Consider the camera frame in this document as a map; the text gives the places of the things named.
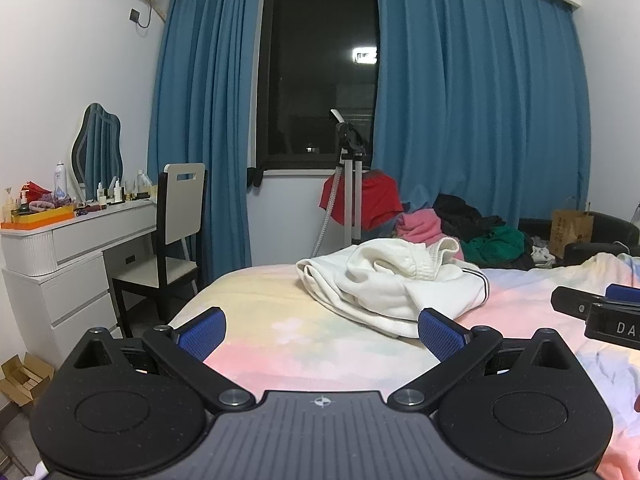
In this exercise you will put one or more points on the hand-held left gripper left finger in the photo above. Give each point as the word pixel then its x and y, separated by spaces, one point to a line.
pixel 202 332

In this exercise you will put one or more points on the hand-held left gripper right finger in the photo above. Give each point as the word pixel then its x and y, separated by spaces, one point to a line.
pixel 442 335

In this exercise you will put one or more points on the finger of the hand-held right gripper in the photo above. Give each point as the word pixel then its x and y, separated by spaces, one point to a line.
pixel 622 293
pixel 611 327

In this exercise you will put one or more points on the white pants with striped trim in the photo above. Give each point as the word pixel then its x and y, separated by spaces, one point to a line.
pixel 380 280

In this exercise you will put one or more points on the black sofa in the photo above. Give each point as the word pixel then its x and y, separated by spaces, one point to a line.
pixel 607 227

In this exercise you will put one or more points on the pastel tie-dye bed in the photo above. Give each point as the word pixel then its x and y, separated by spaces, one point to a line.
pixel 280 320

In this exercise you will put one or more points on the brown paper bag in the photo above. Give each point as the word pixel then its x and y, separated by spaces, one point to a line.
pixel 570 232

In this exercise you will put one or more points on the white patterned cloth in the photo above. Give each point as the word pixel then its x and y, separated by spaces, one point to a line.
pixel 542 254

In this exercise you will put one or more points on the green garment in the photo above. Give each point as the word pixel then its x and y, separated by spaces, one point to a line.
pixel 495 245

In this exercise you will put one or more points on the pink garment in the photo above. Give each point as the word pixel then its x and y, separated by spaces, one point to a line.
pixel 420 227

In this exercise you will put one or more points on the black garment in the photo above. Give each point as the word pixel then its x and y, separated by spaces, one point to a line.
pixel 462 212

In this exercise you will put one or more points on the white and black chair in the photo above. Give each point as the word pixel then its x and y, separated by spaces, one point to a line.
pixel 182 205

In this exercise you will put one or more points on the white vanity desk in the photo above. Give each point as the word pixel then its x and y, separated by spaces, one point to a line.
pixel 75 265

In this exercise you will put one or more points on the red garment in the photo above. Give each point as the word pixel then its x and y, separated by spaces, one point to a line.
pixel 375 200

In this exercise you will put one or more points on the row of cosmetic bottles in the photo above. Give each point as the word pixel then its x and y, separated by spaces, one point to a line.
pixel 118 192

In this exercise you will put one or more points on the black curtain tie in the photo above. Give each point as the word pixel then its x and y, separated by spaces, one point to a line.
pixel 256 176

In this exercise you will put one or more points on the cardboard box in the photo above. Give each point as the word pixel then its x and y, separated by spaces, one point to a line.
pixel 25 377

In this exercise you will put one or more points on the orange tray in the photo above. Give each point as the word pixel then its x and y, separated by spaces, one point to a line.
pixel 40 220

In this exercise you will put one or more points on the white garment steamer stand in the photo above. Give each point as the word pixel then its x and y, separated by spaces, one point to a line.
pixel 350 160

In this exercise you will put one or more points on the white spray bottle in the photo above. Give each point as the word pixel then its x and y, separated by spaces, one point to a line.
pixel 60 180

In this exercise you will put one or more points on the wavy-edged vanity mirror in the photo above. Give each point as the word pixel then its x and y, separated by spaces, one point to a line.
pixel 100 150

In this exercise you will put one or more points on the red pouch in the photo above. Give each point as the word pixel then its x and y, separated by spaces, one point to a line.
pixel 35 191

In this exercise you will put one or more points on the blue curtain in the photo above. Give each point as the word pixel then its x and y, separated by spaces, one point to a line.
pixel 200 110
pixel 475 100

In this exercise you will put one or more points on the dark window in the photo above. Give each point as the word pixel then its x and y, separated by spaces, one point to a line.
pixel 315 85

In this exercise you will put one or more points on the air conditioner pipe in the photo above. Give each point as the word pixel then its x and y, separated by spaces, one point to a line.
pixel 159 9

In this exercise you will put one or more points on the black wall plug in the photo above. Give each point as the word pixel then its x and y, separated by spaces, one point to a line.
pixel 135 16

